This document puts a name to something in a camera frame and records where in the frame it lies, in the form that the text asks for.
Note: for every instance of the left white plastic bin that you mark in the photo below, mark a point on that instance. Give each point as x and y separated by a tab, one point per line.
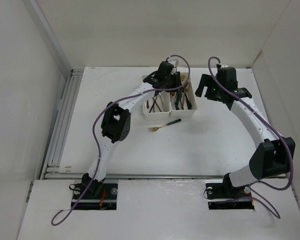
157	115

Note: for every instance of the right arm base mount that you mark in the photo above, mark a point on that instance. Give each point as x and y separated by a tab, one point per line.
221	195

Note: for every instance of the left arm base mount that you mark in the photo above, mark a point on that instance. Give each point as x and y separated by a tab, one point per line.
105	200

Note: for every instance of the copper long fork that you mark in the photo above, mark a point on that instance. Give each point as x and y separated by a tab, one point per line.
156	104

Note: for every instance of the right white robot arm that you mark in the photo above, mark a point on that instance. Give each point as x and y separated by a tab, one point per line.
273	154

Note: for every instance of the white plastic bin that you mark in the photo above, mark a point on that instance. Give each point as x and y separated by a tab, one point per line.
187	113
157	115

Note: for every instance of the gold fork black handle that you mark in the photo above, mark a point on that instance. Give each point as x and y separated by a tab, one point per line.
154	129

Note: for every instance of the silver fork black handle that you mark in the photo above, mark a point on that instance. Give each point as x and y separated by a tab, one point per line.
152	109

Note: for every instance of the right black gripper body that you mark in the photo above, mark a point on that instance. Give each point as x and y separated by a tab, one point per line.
213	89

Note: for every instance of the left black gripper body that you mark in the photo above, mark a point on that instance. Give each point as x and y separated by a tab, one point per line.
171	82

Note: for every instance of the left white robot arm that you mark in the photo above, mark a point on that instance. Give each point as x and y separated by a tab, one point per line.
113	124

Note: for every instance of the right white plastic bin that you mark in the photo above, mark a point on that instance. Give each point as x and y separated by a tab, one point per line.
187	113

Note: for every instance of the brown copper spoon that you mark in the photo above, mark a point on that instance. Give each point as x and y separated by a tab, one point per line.
180	102

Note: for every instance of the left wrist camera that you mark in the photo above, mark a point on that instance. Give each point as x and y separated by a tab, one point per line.
175	63

